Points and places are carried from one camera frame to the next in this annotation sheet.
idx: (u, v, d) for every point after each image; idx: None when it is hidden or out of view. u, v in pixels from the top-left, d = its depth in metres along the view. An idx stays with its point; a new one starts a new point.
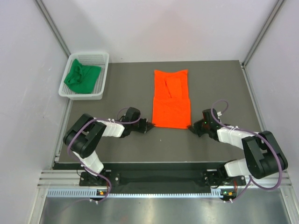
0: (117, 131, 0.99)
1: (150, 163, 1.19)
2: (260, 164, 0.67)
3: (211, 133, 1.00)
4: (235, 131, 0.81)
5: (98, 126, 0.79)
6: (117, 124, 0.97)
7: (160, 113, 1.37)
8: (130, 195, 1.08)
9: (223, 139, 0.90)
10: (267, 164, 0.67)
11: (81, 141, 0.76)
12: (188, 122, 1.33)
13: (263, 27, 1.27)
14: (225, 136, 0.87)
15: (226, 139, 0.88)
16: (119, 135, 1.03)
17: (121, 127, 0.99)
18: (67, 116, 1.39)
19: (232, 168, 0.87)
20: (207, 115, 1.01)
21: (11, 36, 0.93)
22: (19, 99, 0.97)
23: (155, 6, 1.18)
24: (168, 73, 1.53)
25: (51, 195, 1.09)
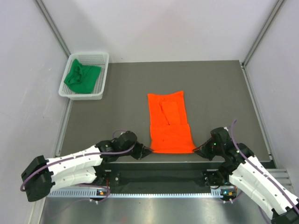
0: (93, 163, 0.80)
1: (150, 163, 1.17)
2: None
3: (227, 157, 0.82)
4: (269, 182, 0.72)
5: (43, 178, 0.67)
6: (90, 157, 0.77)
7: (159, 140, 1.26)
8: (130, 194, 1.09)
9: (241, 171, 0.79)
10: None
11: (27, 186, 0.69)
12: (192, 146, 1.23)
13: (263, 27, 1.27)
14: (249, 175, 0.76)
15: (247, 176, 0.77)
16: (99, 164, 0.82)
17: (95, 160, 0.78)
18: (67, 116, 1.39)
19: (238, 185, 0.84)
20: (217, 137, 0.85)
21: (11, 36, 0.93)
22: (19, 98, 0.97)
23: (155, 6, 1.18)
24: (162, 96, 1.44)
25: (51, 195, 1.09)
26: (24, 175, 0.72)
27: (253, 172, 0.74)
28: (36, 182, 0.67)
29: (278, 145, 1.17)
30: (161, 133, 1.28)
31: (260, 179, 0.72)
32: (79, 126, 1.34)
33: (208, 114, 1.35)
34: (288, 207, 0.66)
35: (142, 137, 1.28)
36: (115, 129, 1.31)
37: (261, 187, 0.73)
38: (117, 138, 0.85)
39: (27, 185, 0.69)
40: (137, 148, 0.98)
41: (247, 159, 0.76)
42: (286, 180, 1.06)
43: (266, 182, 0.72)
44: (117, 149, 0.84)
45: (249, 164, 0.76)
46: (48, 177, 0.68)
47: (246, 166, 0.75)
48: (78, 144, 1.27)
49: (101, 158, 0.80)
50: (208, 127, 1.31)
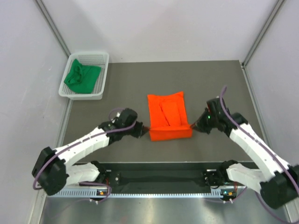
0: (101, 144, 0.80)
1: (150, 162, 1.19)
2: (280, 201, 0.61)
3: (220, 126, 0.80)
4: (259, 147, 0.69)
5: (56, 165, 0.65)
6: (97, 139, 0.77)
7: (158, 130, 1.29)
8: (130, 194, 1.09)
9: (234, 139, 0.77)
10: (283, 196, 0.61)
11: (40, 179, 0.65)
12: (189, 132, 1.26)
13: (263, 27, 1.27)
14: (241, 141, 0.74)
15: (240, 143, 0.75)
16: (105, 144, 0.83)
17: (103, 140, 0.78)
18: (67, 116, 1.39)
19: (236, 178, 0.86)
20: (212, 106, 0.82)
21: (11, 36, 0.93)
22: (19, 98, 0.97)
23: (155, 6, 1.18)
24: (161, 97, 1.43)
25: (51, 195, 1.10)
26: (36, 171, 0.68)
27: (245, 138, 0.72)
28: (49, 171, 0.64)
29: (278, 145, 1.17)
30: (161, 129, 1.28)
31: (252, 145, 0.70)
32: (79, 126, 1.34)
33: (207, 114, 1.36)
34: (277, 171, 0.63)
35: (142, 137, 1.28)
36: None
37: (252, 152, 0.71)
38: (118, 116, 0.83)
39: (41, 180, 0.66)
40: (137, 126, 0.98)
41: (239, 126, 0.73)
42: None
43: (257, 147, 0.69)
44: (119, 126, 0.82)
45: (241, 130, 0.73)
46: (60, 164, 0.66)
47: (238, 133, 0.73)
48: None
49: (107, 136, 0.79)
50: None
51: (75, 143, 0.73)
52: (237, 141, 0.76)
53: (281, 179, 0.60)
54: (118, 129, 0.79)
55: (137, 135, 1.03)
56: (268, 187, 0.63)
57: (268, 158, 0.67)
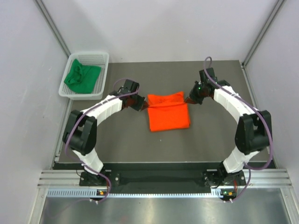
0: (116, 108, 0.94)
1: (150, 163, 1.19)
2: (248, 142, 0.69)
3: (208, 90, 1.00)
4: (234, 99, 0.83)
5: (88, 122, 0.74)
6: (112, 102, 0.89)
7: (156, 121, 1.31)
8: (130, 194, 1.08)
9: (217, 100, 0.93)
10: (252, 140, 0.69)
11: (77, 141, 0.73)
12: (186, 121, 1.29)
13: (263, 27, 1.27)
14: (222, 99, 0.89)
15: (222, 102, 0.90)
16: (119, 108, 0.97)
17: (118, 102, 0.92)
18: (67, 117, 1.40)
19: (231, 166, 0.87)
20: (203, 75, 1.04)
21: (11, 36, 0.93)
22: (19, 98, 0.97)
23: (155, 6, 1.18)
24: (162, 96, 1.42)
25: (51, 195, 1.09)
26: (67, 134, 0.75)
27: (224, 95, 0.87)
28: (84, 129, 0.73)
29: (278, 145, 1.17)
30: (158, 116, 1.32)
31: (228, 98, 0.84)
32: None
33: (207, 114, 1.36)
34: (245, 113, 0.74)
35: (143, 137, 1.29)
36: (115, 129, 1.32)
37: (230, 105, 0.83)
38: (124, 85, 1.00)
39: (73, 140, 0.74)
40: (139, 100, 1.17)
41: (221, 87, 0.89)
42: (287, 180, 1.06)
43: (232, 99, 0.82)
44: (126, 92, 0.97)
45: (222, 89, 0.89)
46: (92, 120, 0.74)
47: (218, 92, 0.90)
48: None
49: (120, 101, 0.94)
50: (208, 127, 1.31)
51: (97, 106, 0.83)
52: (220, 101, 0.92)
53: (246, 118, 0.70)
54: (128, 94, 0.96)
55: (138, 108, 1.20)
56: (239, 129, 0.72)
57: (240, 106, 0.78)
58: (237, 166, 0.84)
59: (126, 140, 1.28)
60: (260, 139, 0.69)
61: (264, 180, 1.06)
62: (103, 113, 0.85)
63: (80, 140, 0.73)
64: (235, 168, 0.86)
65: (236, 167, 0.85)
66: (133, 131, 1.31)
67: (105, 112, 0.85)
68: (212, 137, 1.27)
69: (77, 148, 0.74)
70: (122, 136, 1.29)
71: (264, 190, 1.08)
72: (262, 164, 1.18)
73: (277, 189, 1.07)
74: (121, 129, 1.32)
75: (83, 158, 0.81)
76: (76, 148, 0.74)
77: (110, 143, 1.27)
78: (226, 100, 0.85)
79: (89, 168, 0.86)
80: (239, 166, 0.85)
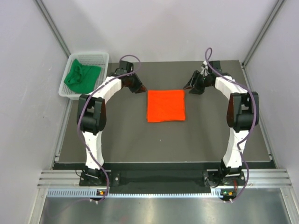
0: (116, 87, 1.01)
1: (150, 163, 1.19)
2: (236, 117, 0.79)
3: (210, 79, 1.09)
4: (230, 84, 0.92)
5: (98, 102, 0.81)
6: (112, 84, 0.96)
7: (156, 116, 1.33)
8: (130, 195, 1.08)
9: (217, 87, 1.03)
10: (238, 117, 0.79)
11: (89, 120, 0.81)
12: (183, 113, 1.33)
13: (263, 27, 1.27)
14: (221, 85, 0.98)
15: (220, 87, 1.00)
16: (119, 87, 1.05)
17: (117, 82, 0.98)
18: (67, 116, 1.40)
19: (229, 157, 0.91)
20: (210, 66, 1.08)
21: (10, 36, 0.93)
22: (19, 99, 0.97)
23: (155, 6, 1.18)
24: (157, 93, 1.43)
25: (51, 195, 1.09)
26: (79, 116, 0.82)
27: (222, 81, 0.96)
28: (95, 110, 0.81)
29: (278, 145, 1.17)
30: (157, 112, 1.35)
31: (225, 83, 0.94)
32: None
33: (207, 114, 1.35)
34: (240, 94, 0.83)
35: (143, 136, 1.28)
36: (114, 129, 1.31)
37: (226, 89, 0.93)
38: (119, 66, 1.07)
39: (85, 121, 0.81)
40: (137, 82, 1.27)
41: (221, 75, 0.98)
42: (286, 180, 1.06)
43: (229, 84, 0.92)
44: (123, 72, 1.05)
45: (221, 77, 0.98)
46: (99, 100, 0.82)
47: (218, 79, 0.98)
48: (78, 144, 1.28)
49: (119, 80, 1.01)
50: (208, 126, 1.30)
51: (101, 87, 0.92)
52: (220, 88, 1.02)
53: (236, 96, 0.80)
54: (124, 74, 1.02)
55: (135, 89, 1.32)
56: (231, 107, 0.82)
57: (234, 88, 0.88)
58: (233, 154, 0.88)
59: (125, 139, 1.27)
60: (247, 118, 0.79)
61: (264, 180, 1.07)
62: (108, 93, 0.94)
63: (92, 118, 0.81)
64: (233, 158, 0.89)
65: (233, 156, 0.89)
66: (132, 131, 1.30)
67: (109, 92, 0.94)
68: (212, 136, 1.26)
69: (91, 127, 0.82)
70: (122, 136, 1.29)
71: (264, 190, 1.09)
72: (262, 164, 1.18)
73: (277, 188, 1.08)
74: (120, 129, 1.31)
75: (91, 142, 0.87)
76: (90, 127, 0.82)
77: (110, 143, 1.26)
78: (224, 84, 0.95)
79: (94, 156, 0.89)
80: (237, 155, 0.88)
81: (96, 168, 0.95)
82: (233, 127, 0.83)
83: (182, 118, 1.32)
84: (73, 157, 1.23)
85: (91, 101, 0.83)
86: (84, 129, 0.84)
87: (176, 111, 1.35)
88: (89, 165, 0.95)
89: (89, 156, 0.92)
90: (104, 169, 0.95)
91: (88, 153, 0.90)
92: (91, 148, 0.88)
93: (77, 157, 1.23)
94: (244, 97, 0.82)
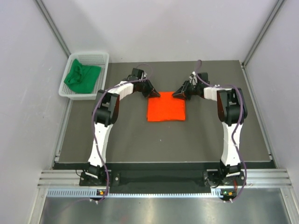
0: (128, 91, 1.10)
1: (150, 163, 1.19)
2: (226, 111, 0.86)
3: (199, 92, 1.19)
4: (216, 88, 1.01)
5: (113, 97, 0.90)
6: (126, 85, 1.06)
7: (156, 116, 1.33)
8: (130, 195, 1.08)
9: (207, 96, 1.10)
10: (229, 111, 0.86)
11: (104, 112, 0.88)
12: (183, 113, 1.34)
13: (263, 27, 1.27)
14: (209, 92, 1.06)
15: (209, 95, 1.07)
16: (131, 92, 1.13)
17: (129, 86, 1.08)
18: (67, 116, 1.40)
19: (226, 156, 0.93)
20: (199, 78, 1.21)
21: (10, 36, 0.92)
22: (19, 99, 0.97)
23: (155, 6, 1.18)
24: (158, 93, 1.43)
25: (51, 195, 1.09)
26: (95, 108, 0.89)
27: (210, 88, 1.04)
28: (110, 103, 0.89)
29: (278, 145, 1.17)
30: (157, 112, 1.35)
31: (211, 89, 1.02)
32: (79, 127, 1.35)
33: (207, 114, 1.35)
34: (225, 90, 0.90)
35: (143, 136, 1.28)
36: (114, 129, 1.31)
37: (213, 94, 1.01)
38: (132, 73, 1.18)
39: (99, 112, 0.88)
40: (148, 88, 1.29)
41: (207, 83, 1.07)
42: (286, 180, 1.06)
43: (215, 89, 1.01)
44: (134, 79, 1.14)
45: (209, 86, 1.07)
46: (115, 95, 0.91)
47: (206, 88, 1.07)
48: (78, 144, 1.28)
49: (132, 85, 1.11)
50: (208, 126, 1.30)
51: (117, 87, 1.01)
52: (209, 97, 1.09)
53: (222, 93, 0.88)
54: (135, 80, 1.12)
55: (146, 94, 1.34)
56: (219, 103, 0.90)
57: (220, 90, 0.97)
58: (230, 150, 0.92)
59: (125, 139, 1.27)
60: (234, 111, 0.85)
61: (264, 180, 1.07)
62: (121, 93, 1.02)
63: (106, 111, 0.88)
64: (230, 156, 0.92)
65: (230, 152, 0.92)
66: (132, 131, 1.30)
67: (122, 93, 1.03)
68: (212, 136, 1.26)
69: (104, 118, 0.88)
70: (122, 136, 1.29)
71: (264, 190, 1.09)
72: (262, 164, 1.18)
73: (277, 188, 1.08)
74: (120, 129, 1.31)
75: (100, 133, 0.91)
76: (103, 119, 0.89)
77: (110, 143, 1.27)
78: (210, 90, 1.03)
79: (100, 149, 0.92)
80: (233, 151, 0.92)
81: (98, 164, 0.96)
82: (226, 122, 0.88)
83: (182, 118, 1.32)
84: (74, 157, 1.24)
85: (106, 97, 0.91)
86: (96, 121, 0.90)
87: (176, 111, 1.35)
88: (91, 162, 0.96)
89: (95, 150, 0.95)
90: (106, 168, 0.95)
91: (94, 146, 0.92)
92: (99, 140, 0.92)
93: (77, 157, 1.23)
94: (230, 94, 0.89)
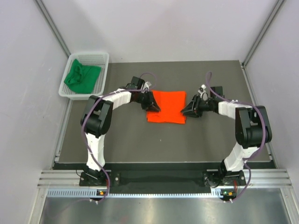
0: (125, 100, 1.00)
1: (150, 163, 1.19)
2: (249, 133, 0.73)
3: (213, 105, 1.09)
4: (233, 103, 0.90)
5: (106, 104, 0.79)
6: (123, 93, 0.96)
7: (157, 117, 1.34)
8: (130, 195, 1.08)
9: (222, 112, 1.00)
10: (252, 133, 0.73)
11: (94, 122, 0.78)
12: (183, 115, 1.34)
13: (263, 27, 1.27)
14: (224, 108, 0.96)
15: (224, 112, 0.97)
16: (128, 101, 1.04)
17: (127, 94, 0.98)
18: (67, 116, 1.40)
19: (230, 164, 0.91)
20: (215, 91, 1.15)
21: (10, 37, 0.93)
22: (19, 99, 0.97)
23: (155, 6, 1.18)
24: (158, 93, 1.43)
25: (51, 195, 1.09)
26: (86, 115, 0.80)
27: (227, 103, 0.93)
28: (102, 111, 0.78)
29: (278, 145, 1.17)
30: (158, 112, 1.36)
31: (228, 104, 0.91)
32: (79, 127, 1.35)
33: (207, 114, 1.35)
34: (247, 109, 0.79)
35: (143, 136, 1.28)
36: (114, 129, 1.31)
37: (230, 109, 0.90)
38: (131, 81, 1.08)
39: (90, 122, 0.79)
40: (148, 100, 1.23)
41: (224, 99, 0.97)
42: (287, 180, 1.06)
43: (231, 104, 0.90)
44: (133, 88, 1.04)
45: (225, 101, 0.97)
46: (108, 102, 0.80)
47: (222, 103, 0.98)
48: (78, 144, 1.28)
49: (130, 93, 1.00)
50: (209, 127, 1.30)
51: (112, 94, 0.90)
52: (224, 113, 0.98)
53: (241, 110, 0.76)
54: (134, 89, 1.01)
55: (145, 106, 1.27)
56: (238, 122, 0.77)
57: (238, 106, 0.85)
58: (237, 162, 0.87)
59: (125, 140, 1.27)
60: (258, 134, 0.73)
61: (264, 180, 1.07)
62: (117, 100, 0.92)
63: (97, 121, 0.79)
64: (235, 165, 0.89)
65: (235, 164, 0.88)
66: (132, 131, 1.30)
67: (118, 101, 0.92)
68: (212, 136, 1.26)
69: (95, 129, 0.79)
70: (122, 136, 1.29)
71: (264, 190, 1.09)
72: (262, 164, 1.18)
73: (277, 188, 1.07)
74: (120, 129, 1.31)
75: (92, 143, 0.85)
76: (93, 129, 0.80)
77: (110, 143, 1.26)
78: (227, 106, 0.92)
79: (95, 158, 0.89)
80: (240, 164, 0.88)
81: (96, 169, 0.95)
82: (243, 144, 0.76)
83: (182, 119, 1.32)
84: (74, 157, 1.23)
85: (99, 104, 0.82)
86: (87, 131, 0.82)
87: (176, 113, 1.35)
88: (90, 166, 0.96)
89: (90, 157, 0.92)
90: (104, 170, 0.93)
91: (89, 154, 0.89)
92: (92, 149, 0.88)
93: (78, 157, 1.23)
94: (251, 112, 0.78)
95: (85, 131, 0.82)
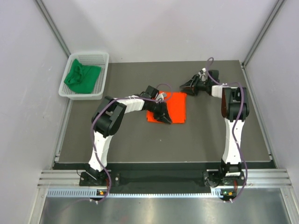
0: (137, 107, 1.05)
1: (149, 163, 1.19)
2: (228, 108, 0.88)
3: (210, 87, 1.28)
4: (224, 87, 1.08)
5: (119, 107, 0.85)
6: (138, 100, 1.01)
7: None
8: (130, 195, 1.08)
9: (213, 94, 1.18)
10: (231, 108, 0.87)
11: (104, 122, 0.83)
12: (183, 115, 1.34)
13: (263, 27, 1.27)
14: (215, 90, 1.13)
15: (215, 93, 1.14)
16: (140, 108, 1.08)
17: (140, 102, 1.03)
18: (67, 116, 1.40)
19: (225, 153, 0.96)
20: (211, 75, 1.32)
21: (10, 37, 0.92)
22: (19, 99, 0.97)
23: (155, 6, 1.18)
24: None
25: (51, 195, 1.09)
26: (98, 113, 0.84)
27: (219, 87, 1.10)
28: (114, 112, 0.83)
29: (278, 145, 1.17)
30: None
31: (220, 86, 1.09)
32: (79, 127, 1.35)
33: (207, 114, 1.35)
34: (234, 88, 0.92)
35: (143, 136, 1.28)
36: None
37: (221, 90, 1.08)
38: (146, 90, 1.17)
39: (101, 121, 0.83)
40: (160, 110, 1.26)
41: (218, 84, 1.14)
42: (286, 180, 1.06)
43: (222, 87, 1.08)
44: (147, 96, 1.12)
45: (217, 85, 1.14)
46: (121, 105, 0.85)
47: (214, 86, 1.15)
48: (78, 144, 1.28)
49: (143, 101, 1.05)
50: (209, 126, 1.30)
51: (127, 98, 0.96)
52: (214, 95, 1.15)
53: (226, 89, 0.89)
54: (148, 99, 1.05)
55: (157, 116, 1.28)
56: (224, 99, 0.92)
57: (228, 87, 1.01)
58: (231, 146, 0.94)
59: (125, 139, 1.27)
60: (235, 108, 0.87)
61: (264, 180, 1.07)
62: (130, 105, 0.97)
63: (108, 121, 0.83)
64: (230, 152, 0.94)
65: (231, 150, 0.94)
66: (132, 131, 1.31)
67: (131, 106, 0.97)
68: (212, 136, 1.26)
69: (104, 128, 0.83)
70: (122, 136, 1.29)
71: (264, 190, 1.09)
72: (262, 164, 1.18)
73: (277, 188, 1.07)
74: (120, 129, 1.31)
75: (99, 142, 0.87)
76: (103, 128, 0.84)
77: (110, 143, 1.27)
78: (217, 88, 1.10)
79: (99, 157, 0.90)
80: (234, 148, 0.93)
81: (97, 169, 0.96)
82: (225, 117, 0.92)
83: (182, 119, 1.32)
84: (74, 157, 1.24)
85: (112, 105, 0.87)
86: (96, 129, 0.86)
87: (176, 113, 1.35)
88: (91, 165, 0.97)
89: (94, 156, 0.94)
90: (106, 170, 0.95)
91: (93, 153, 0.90)
92: (98, 149, 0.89)
93: (77, 157, 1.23)
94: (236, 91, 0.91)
95: (94, 129, 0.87)
